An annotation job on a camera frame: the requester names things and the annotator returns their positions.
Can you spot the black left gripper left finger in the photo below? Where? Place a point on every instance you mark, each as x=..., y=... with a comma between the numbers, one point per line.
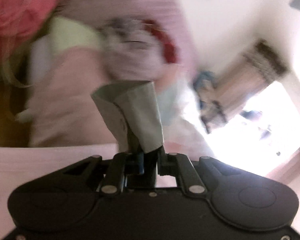
x=122, y=165

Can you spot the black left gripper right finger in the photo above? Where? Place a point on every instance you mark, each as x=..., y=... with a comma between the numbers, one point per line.
x=180, y=168

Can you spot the grey and black jacket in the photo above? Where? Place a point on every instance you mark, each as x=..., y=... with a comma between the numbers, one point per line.
x=131, y=106

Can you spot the blue clothes pile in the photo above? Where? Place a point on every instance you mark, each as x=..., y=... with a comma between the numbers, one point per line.
x=204, y=85

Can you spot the pink cartoon bed sheet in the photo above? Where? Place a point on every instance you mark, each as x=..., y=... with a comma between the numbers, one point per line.
x=183, y=132

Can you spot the striped beige left curtain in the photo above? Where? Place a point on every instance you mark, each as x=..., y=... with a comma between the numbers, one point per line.
x=252, y=71

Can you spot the red crumpled garment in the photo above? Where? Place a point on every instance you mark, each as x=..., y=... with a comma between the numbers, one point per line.
x=20, y=20

